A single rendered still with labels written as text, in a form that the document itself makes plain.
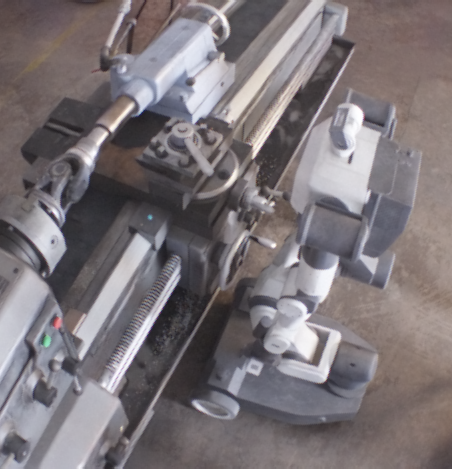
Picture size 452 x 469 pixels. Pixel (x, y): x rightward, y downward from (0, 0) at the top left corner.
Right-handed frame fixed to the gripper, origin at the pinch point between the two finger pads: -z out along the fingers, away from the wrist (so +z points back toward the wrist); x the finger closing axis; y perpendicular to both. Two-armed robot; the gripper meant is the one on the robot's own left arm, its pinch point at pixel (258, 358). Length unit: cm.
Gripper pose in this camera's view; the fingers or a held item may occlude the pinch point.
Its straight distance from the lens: 216.5
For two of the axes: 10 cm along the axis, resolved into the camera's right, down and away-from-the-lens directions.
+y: -3.4, 7.8, -5.3
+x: -9.1, -4.1, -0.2
